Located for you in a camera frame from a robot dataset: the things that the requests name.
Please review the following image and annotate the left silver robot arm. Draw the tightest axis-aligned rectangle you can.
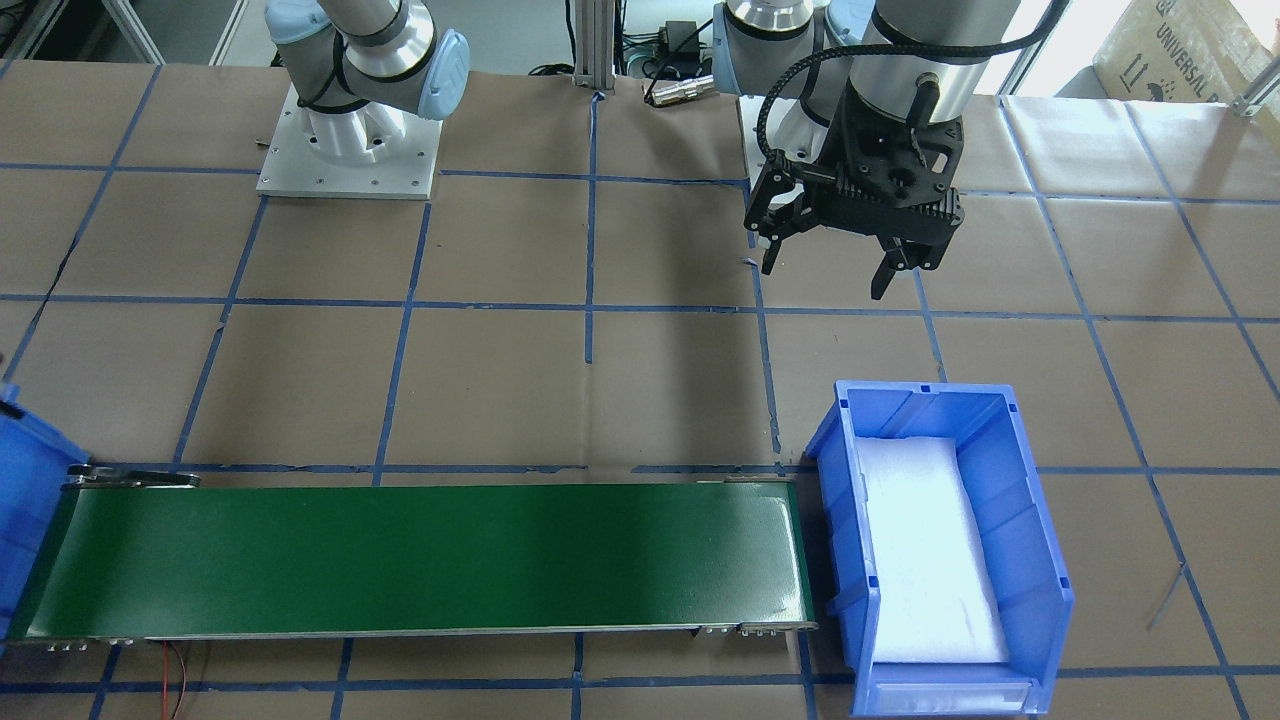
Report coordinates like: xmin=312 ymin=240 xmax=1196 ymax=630
xmin=712 ymin=1 xmax=1018 ymax=299

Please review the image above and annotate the green conveyor belt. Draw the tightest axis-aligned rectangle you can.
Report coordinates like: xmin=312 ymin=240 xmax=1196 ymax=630
xmin=5 ymin=482 xmax=817 ymax=643

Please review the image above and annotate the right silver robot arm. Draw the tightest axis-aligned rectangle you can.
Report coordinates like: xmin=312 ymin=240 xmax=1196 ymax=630
xmin=265 ymin=1 xmax=471 ymax=165

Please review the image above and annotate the aluminium frame post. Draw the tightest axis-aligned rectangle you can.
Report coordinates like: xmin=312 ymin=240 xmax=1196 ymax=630
xmin=570 ymin=0 xmax=620 ymax=96

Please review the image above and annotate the blue bin with foam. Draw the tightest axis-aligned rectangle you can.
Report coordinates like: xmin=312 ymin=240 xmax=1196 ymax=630
xmin=806 ymin=380 xmax=1074 ymax=717

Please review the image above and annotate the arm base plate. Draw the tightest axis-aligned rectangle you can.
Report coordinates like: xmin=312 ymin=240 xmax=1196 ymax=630
xmin=737 ymin=95 xmax=796 ymax=186
xmin=256 ymin=87 xmax=443 ymax=200

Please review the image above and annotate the white foam pad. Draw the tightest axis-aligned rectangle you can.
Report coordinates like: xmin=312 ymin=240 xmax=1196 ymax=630
xmin=855 ymin=437 xmax=1009 ymax=664

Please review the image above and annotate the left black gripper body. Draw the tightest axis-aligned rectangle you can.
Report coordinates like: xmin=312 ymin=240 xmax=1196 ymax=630
xmin=808 ymin=76 xmax=964 ymax=249

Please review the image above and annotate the black power adapter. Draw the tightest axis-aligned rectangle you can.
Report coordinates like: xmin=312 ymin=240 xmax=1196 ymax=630
xmin=658 ymin=20 xmax=701 ymax=64

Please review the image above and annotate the far blue plastic bin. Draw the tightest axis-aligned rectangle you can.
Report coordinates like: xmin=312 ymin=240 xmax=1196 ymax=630
xmin=1 ymin=383 xmax=90 ymax=634

